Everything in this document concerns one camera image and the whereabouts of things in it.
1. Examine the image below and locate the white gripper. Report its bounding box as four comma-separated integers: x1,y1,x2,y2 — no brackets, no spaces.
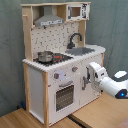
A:
88,62,107,91

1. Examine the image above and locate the small metal cooking pot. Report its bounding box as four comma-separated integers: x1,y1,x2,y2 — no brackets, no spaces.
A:
38,51,53,62

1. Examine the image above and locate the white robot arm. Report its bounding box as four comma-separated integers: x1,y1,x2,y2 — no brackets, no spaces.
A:
89,62,128,99

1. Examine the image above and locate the wooden toy kitchen unit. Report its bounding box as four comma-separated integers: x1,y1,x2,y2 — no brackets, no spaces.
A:
22,2,105,128

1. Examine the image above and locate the right red stove knob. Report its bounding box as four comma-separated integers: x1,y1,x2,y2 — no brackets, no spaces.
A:
72,67,78,72

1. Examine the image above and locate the red stove knob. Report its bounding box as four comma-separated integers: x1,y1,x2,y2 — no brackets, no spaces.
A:
72,67,78,72
54,73,60,79

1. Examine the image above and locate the white cabinet door with dispenser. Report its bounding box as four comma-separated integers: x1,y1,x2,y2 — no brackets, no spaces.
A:
80,66,99,106

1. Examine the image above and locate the grey toy sink basin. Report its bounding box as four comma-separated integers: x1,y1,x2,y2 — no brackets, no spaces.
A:
66,47,94,56

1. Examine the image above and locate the black toy faucet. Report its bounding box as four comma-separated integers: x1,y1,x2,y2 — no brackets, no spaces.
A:
67,33,82,49

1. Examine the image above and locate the toy oven door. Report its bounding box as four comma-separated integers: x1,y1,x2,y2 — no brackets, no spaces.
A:
49,79,78,122

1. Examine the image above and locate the left red stove knob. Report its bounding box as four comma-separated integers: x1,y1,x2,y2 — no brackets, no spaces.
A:
54,73,60,79

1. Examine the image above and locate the black toy stovetop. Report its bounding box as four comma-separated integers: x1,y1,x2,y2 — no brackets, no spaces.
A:
35,53,71,67

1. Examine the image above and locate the toy microwave oven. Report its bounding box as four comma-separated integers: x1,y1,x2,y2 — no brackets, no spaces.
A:
66,3,90,21

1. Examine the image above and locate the grey range hood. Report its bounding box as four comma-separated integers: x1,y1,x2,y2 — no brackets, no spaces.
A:
35,5,64,27

